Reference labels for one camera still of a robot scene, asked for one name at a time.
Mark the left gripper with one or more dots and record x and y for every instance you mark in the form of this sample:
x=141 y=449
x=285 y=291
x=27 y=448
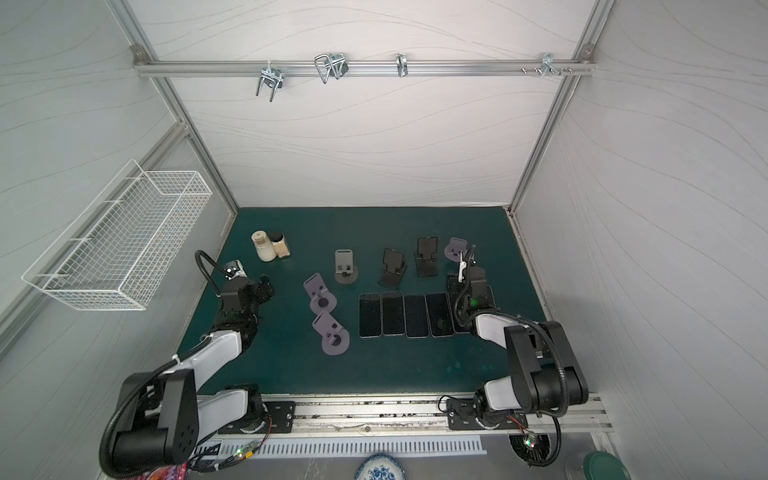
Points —
x=263 y=289

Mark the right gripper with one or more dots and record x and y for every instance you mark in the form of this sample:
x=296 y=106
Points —
x=471 y=273

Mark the phone with purple frame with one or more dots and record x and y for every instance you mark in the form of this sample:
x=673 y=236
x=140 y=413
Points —
x=461 y=308

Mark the phone with cracked screen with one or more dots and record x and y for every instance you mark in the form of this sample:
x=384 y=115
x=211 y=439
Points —
x=440 y=319

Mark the phone with dark frame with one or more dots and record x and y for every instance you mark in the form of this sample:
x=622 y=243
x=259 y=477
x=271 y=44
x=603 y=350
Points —
x=393 y=314

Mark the phone with light green frame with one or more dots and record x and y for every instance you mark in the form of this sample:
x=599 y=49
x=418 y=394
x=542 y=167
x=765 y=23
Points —
x=370 y=323

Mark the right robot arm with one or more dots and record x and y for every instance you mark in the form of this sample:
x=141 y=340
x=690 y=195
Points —
x=544 y=376

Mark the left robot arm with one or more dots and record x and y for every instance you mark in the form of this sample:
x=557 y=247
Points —
x=160 y=417

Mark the lilac round phone stand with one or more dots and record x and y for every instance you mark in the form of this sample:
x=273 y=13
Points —
x=456 y=249

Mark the black rectangular phone stand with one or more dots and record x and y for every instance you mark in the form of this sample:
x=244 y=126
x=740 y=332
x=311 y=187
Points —
x=425 y=256

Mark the black folding phone stand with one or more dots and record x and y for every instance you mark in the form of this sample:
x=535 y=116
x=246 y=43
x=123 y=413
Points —
x=393 y=269

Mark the purple round stand middle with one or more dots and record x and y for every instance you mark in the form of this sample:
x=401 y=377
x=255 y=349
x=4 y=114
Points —
x=321 y=299

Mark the purple round stand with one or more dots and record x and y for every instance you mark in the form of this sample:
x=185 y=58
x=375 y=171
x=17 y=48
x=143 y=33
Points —
x=335 y=339
x=321 y=299

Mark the purple round stand front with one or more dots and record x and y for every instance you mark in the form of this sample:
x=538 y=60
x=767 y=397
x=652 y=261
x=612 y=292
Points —
x=335 y=339

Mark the grey round stand back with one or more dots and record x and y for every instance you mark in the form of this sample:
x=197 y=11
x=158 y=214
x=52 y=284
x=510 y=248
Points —
x=345 y=271

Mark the cream plastic bottle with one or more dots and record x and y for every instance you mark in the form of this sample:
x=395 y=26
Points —
x=263 y=245

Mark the pink patterned bag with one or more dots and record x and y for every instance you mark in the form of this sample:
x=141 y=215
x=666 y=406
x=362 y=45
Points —
x=176 y=472

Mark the blue white plate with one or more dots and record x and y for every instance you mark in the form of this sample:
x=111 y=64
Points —
x=380 y=467

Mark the green round lid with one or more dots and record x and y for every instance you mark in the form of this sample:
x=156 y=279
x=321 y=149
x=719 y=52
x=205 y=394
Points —
x=600 y=465

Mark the metal top crossbar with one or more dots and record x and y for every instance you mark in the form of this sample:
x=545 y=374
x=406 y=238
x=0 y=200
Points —
x=337 y=66

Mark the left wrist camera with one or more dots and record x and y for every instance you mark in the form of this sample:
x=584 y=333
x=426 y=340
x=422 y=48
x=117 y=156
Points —
x=234 y=269

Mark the white wire basket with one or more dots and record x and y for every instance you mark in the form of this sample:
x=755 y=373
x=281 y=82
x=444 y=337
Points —
x=114 y=255

